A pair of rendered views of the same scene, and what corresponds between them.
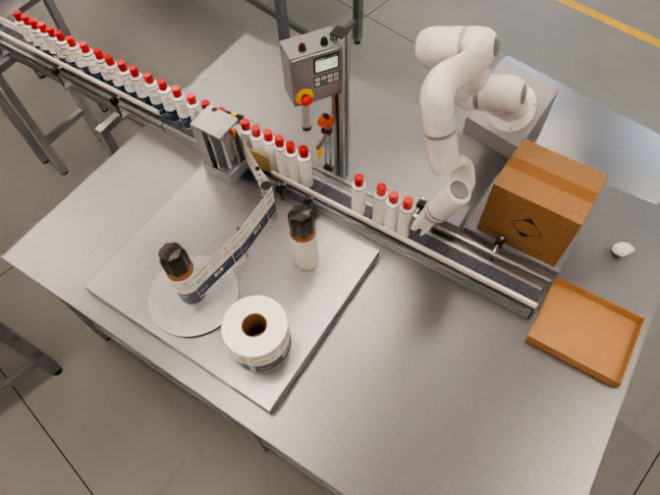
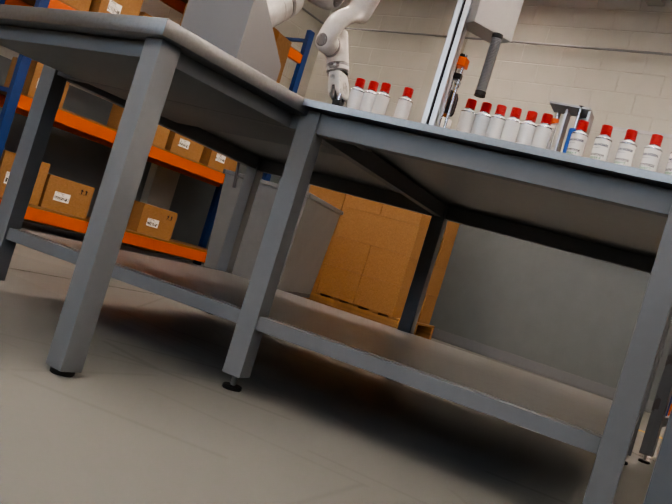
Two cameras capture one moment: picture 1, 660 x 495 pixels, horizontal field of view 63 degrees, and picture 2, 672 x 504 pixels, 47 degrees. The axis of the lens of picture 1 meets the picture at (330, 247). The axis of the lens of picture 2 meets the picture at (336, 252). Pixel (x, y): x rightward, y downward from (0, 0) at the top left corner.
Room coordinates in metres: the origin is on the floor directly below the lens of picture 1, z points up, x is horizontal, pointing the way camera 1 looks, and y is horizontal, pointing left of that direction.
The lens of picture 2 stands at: (3.78, -0.71, 0.42)
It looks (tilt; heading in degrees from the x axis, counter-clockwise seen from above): 1 degrees up; 169
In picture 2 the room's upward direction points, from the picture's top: 17 degrees clockwise
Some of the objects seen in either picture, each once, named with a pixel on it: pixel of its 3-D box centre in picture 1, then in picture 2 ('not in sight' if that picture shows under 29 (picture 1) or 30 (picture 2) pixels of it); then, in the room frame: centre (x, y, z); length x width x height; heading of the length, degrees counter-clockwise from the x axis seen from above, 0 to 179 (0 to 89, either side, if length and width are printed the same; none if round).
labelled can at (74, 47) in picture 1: (79, 57); not in sight; (1.98, 1.05, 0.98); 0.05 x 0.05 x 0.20
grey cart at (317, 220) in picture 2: not in sight; (272, 234); (-1.53, -0.13, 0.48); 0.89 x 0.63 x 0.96; 153
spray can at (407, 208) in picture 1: (406, 217); (353, 106); (1.04, -0.27, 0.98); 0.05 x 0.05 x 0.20
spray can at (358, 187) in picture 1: (358, 194); (400, 116); (1.15, -0.11, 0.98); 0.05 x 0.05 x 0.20
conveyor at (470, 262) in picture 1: (331, 199); not in sight; (1.22, -0.02, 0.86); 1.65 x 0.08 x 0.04; 55
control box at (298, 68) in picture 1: (312, 68); (491, 6); (1.35, 0.02, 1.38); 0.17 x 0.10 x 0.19; 110
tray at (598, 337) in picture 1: (584, 329); not in sight; (0.65, -0.83, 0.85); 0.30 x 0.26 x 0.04; 55
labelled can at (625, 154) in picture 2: (196, 114); (623, 162); (1.59, 0.51, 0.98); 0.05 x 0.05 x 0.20
